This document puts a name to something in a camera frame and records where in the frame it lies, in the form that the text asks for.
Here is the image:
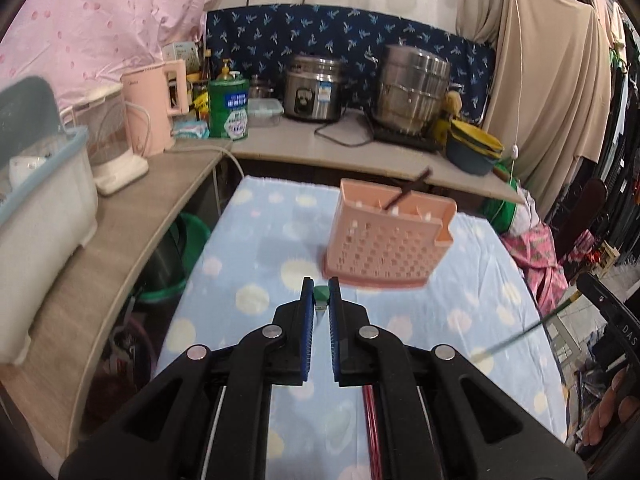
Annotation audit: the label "steel rice cooker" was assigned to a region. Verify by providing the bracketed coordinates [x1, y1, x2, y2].
[283, 55, 347, 123]

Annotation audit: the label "green canister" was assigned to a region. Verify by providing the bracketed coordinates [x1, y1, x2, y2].
[207, 76, 251, 139]

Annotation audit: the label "beige curtain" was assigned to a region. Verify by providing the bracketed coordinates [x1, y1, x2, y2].
[455, 0, 613, 221]

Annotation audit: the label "green bag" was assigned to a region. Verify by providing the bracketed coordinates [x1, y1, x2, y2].
[482, 160, 521, 233]

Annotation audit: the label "white cord with switch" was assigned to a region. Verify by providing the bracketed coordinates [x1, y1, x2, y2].
[507, 0, 523, 161]

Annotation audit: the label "black power cable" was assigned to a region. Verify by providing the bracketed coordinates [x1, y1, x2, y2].
[314, 110, 381, 148]

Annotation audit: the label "black induction cooker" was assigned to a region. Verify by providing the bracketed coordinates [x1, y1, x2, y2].
[370, 122, 443, 153]

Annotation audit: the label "white dish rack grey lid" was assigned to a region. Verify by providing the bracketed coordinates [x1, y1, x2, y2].
[0, 76, 99, 366]

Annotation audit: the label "wooden counter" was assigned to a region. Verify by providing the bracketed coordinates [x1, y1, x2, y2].
[0, 107, 526, 461]

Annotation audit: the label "yellow bowl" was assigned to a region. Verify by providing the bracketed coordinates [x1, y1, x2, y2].
[450, 119, 505, 155]

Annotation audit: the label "steel steamer pot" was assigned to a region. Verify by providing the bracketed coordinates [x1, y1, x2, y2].
[375, 44, 451, 136]

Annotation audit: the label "dark brown chopstick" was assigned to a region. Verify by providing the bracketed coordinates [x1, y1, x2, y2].
[382, 167, 433, 211]

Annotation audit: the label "navy floral cloth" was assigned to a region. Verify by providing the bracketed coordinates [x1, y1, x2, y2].
[205, 4, 496, 126]

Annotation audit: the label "white printed box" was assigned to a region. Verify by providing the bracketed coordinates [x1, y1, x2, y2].
[162, 41, 201, 76]

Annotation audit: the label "green plastic basin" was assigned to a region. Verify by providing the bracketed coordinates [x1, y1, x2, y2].
[135, 212, 211, 306]

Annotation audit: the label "white glass jar appliance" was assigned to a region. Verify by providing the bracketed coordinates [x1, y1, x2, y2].
[60, 82, 151, 197]

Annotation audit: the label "dark wooden chair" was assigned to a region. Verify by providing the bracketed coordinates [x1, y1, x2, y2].
[555, 177, 608, 261]

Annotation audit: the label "white kettle cable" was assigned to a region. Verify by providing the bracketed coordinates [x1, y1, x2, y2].
[165, 145, 243, 181]

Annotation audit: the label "blue face mask pack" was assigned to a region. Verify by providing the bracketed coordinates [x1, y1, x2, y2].
[172, 115, 211, 141]

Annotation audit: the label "light blue planet tablecloth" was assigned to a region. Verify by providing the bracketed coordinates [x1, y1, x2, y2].
[155, 175, 571, 480]

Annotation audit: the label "pink perforated utensil holder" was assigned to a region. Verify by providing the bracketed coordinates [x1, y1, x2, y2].
[321, 178, 457, 291]

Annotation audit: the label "pink patterned cloth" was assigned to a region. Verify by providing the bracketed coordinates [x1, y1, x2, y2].
[500, 195, 571, 316]

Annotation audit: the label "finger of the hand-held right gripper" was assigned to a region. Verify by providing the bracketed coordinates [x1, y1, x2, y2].
[576, 274, 616, 318]

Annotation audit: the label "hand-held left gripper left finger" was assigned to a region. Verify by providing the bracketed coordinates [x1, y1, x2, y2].
[59, 276, 316, 480]

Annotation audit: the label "pink electric kettle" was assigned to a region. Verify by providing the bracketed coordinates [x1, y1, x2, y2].
[120, 59, 191, 157]

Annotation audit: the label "pink spotted sheet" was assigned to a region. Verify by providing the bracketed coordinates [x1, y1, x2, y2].
[0, 0, 251, 126]

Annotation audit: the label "red chopstick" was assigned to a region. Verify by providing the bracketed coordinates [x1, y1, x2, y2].
[364, 386, 377, 480]

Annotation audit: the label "hanging dark clothes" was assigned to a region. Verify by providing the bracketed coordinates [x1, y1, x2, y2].
[595, 0, 640, 261]

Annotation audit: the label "glass food container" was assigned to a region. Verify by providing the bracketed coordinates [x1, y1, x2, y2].
[247, 97, 285, 128]

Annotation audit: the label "person's right hand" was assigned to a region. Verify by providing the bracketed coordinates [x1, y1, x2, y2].
[582, 367, 640, 453]

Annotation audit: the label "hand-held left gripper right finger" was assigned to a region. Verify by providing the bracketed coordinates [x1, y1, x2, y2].
[327, 276, 586, 480]

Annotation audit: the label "blue bowl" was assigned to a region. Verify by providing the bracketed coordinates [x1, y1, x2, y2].
[445, 135, 503, 177]

